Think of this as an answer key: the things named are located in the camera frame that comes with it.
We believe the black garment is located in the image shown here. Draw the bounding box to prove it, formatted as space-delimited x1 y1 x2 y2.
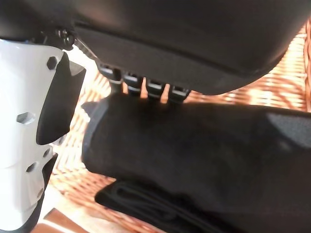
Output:
81 93 311 233

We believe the wicker laundry basket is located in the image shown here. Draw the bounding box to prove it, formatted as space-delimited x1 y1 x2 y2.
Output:
48 19 311 233

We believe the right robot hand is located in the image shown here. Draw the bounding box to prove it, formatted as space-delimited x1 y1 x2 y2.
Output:
0 0 311 232

